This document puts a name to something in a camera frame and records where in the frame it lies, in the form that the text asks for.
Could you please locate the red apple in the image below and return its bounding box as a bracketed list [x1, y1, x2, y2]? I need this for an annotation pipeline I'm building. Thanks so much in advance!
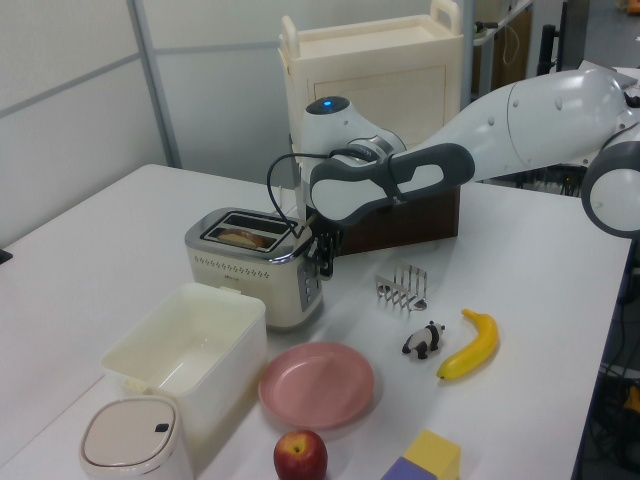
[272, 429, 330, 480]

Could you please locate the purple foam block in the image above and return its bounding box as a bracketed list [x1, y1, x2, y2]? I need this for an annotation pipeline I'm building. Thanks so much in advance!
[379, 455, 439, 480]

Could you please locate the grey partition post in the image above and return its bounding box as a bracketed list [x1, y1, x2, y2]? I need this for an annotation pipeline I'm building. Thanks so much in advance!
[132, 0, 183, 169]

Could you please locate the cream wooden cabinet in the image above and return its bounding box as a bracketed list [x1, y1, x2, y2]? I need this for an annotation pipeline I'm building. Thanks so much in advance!
[277, 0, 464, 221]

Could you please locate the small cream lidded bin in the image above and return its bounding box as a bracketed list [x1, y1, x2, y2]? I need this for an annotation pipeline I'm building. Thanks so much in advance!
[77, 395, 194, 480]

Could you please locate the cream chrome two-slot toaster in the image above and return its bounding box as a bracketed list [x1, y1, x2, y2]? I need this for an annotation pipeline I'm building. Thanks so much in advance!
[183, 206, 325, 333]

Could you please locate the yellow foam block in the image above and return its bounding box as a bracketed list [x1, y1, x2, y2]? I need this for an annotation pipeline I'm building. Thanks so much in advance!
[402, 428, 462, 480]

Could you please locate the toast bread slice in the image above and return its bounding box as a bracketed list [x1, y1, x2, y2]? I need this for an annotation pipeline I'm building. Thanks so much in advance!
[214, 228, 267, 249]

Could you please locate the black monitor stand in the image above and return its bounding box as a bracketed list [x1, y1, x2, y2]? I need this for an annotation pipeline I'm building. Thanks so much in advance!
[536, 23, 562, 77]

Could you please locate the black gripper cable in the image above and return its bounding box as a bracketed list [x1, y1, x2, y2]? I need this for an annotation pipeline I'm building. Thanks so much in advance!
[265, 151, 332, 239]

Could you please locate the yellow banana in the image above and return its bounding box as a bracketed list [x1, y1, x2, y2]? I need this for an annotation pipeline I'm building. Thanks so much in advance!
[436, 308, 500, 386]

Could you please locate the yellow black device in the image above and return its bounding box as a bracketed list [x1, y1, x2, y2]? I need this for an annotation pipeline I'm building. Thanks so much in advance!
[616, 384, 640, 417]

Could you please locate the white rectangular plastic container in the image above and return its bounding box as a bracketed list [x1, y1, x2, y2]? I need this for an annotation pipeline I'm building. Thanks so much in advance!
[99, 282, 268, 454]

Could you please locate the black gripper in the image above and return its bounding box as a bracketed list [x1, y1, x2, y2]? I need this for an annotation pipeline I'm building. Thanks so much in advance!
[306, 221, 347, 280]

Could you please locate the metal toast rack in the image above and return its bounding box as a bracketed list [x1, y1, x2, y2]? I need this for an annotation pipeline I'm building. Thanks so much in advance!
[373, 259, 432, 314]

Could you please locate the pink plate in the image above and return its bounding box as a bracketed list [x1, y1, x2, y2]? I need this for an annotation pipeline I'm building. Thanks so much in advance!
[258, 341, 376, 431]

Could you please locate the dark brown drawer unit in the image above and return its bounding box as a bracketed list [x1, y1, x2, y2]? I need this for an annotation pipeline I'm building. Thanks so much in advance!
[337, 183, 462, 258]

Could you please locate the panda figurine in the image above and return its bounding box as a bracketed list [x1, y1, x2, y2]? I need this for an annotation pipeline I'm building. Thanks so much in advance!
[401, 320, 448, 361]

